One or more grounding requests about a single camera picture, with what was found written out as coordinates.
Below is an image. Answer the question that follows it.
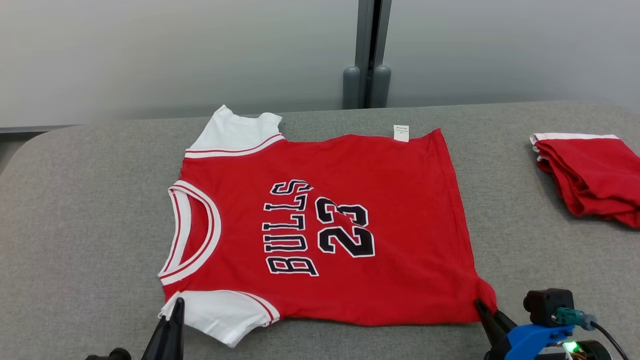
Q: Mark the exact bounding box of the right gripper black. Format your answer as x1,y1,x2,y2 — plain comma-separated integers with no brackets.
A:
473,298,519,360

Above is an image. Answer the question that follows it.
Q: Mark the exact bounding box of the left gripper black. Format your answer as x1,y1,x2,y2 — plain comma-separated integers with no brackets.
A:
84,297,186,360

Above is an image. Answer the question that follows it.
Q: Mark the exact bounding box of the red Bulls jersey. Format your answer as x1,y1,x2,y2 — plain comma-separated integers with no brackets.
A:
157,103,499,349

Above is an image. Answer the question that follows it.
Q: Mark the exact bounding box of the red shorts white trim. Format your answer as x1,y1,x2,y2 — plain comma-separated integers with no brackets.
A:
529,132,640,230

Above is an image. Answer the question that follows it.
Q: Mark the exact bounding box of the green camera connector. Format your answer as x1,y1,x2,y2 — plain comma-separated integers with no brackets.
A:
555,307,597,331

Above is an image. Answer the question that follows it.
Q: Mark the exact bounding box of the black camera cable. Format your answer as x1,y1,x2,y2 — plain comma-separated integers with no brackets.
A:
592,322,631,360

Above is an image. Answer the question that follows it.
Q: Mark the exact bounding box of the grey partition base rail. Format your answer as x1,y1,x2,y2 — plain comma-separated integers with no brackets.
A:
0,124,82,135

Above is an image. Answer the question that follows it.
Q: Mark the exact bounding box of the grey partition post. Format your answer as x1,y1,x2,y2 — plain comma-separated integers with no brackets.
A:
342,0,393,110

